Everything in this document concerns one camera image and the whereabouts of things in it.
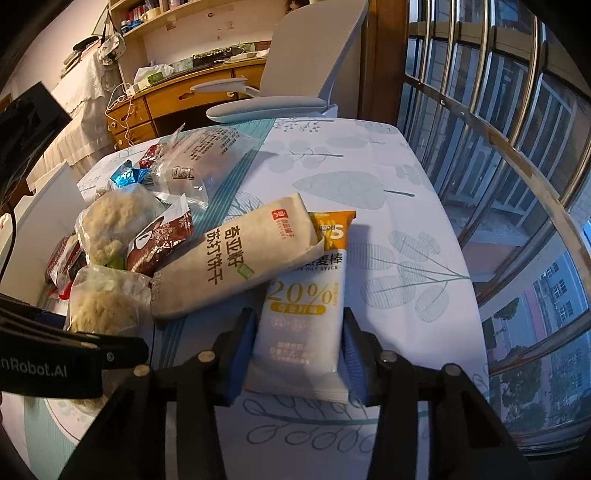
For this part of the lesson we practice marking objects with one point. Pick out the clear bread packet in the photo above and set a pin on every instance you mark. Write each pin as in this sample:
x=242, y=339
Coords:
x=203, y=157

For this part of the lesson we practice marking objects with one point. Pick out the metal window grille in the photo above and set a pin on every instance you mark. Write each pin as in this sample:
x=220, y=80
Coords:
x=498, y=138

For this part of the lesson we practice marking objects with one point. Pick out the clear pale puffed cake packet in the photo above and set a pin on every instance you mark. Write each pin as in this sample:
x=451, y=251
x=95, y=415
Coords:
x=106, y=300
x=115, y=221

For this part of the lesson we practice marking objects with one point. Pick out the wooden bookshelf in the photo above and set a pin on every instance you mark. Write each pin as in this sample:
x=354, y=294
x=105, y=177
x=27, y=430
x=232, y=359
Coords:
x=138, y=18

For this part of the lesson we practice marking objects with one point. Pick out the brown red snack packet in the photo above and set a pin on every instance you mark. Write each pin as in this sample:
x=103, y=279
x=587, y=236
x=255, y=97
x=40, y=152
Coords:
x=157, y=240

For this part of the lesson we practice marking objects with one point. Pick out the red-edged clear brownie packet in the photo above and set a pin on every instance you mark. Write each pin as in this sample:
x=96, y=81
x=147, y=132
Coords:
x=64, y=267

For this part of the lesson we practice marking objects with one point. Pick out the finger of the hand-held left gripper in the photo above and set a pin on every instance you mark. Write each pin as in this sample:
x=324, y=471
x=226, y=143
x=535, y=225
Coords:
x=51, y=319
x=122, y=351

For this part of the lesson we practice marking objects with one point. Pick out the black flat screen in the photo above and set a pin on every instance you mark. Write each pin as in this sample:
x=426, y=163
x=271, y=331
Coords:
x=32, y=129

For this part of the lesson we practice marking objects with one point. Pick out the beige cracker packet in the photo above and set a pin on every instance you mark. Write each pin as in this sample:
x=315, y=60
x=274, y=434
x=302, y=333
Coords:
x=221, y=258

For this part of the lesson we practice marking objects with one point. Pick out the grey office chair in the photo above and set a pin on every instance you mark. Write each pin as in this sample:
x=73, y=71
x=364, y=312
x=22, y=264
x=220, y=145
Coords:
x=309, y=50

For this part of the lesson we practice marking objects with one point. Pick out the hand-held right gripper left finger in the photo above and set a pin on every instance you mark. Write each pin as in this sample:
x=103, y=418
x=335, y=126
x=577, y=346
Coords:
x=241, y=355

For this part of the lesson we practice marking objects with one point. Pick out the wooden desk with drawers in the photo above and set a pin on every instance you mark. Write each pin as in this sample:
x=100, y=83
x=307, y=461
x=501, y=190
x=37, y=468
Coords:
x=184, y=97

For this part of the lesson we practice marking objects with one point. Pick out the green white tissue pack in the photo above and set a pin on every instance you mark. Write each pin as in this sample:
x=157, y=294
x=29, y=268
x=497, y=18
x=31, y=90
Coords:
x=152, y=74

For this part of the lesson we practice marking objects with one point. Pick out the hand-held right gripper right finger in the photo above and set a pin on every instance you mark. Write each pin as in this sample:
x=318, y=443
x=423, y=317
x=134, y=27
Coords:
x=354, y=357

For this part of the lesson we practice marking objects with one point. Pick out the blue foil candy packet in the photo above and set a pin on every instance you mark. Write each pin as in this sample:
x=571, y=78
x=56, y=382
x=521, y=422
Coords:
x=127, y=176

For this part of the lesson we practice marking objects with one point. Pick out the small red snack packet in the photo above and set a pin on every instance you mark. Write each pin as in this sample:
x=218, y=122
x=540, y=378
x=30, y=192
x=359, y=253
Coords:
x=150, y=157

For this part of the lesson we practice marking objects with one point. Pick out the patterned cloth bag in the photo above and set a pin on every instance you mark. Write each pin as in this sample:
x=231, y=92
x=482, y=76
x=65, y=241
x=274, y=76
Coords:
x=113, y=48

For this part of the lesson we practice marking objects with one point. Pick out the bed with white lace cover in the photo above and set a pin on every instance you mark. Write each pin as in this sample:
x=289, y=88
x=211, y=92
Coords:
x=83, y=87

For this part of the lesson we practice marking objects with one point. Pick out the white orange oat stick packet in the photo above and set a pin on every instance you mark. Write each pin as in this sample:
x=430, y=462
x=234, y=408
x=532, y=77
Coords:
x=300, y=323

